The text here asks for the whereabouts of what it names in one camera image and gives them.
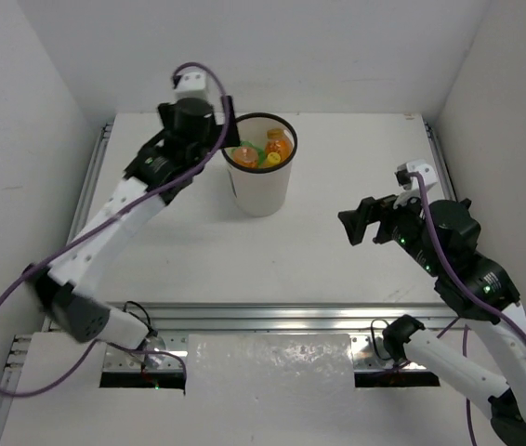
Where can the orange juice bottle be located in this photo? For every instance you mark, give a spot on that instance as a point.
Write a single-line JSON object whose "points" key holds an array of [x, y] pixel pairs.
{"points": [[279, 143], [245, 157]]}

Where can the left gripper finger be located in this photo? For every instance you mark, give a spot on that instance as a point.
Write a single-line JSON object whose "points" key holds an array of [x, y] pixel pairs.
{"points": [[167, 115], [232, 136]]}

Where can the aluminium side rail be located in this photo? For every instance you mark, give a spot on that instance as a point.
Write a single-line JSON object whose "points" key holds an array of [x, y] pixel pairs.
{"points": [[444, 176], [90, 181]]}

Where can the right aluminium side rail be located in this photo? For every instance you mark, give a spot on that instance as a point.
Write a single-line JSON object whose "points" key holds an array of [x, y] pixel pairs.
{"points": [[444, 176]]}

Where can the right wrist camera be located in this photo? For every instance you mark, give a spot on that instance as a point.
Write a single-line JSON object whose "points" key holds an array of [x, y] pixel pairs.
{"points": [[406, 175]]}

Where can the clear bottle yellow cap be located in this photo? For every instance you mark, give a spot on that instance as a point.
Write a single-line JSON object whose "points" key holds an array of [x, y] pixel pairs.
{"points": [[273, 159]]}

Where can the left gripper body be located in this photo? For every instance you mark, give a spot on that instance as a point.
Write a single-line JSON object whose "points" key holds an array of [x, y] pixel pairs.
{"points": [[226, 123]]}

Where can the aluminium front rail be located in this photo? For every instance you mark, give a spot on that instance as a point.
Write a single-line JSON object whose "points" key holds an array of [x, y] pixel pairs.
{"points": [[286, 318]]}

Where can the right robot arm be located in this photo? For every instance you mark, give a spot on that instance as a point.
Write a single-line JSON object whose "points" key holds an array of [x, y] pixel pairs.
{"points": [[497, 318]]}

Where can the left aluminium side rail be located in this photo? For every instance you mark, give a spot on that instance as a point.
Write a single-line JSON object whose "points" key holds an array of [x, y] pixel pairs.
{"points": [[90, 181]]}

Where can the green plastic bottle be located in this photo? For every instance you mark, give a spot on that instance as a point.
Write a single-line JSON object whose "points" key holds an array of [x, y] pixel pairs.
{"points": [[260, 152]]}

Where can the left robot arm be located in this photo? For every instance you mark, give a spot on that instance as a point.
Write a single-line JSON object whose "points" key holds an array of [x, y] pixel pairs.
{"points": [[164, 166]]}

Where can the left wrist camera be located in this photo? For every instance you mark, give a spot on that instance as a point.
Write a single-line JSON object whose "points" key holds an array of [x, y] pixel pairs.
{"points": [[191, 84]]}

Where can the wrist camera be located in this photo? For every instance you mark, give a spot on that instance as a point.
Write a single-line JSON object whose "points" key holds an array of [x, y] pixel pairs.
{"points": [[406, 175], [191, 84]]}

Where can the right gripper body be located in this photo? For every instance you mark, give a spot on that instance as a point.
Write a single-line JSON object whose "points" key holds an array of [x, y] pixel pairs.
{"points": [[401, 225]]}

